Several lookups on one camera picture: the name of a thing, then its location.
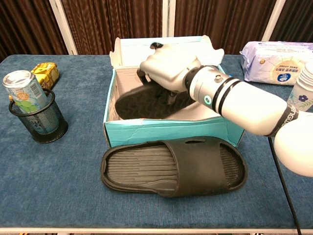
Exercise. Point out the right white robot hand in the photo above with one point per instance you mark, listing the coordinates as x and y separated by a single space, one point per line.
168 68

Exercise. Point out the black rubber slipper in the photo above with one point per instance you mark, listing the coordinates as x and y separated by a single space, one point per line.
137 102
195 169

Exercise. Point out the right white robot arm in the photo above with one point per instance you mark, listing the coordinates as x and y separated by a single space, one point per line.
244 102

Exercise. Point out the light blue shoe box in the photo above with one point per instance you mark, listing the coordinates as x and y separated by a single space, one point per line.
171 132

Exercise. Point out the brown pleated curtain panel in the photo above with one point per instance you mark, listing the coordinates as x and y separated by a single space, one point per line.
27 27
112 22
220 22
298 19

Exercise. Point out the purple wet wipes pack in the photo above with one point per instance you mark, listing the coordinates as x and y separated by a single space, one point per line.
269 61

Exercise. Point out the yellow snack package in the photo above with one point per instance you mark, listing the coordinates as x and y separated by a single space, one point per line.
47 73

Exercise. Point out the white lidded paper cup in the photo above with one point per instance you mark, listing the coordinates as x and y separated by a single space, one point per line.
303 95

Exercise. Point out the green drink can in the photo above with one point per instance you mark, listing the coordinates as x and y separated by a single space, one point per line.
24 90

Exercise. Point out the dark blue table cloth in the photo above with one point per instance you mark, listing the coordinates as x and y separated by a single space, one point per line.
61 176

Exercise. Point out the white partition frame post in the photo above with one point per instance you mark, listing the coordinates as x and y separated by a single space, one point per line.
64 27
274 19
168 17

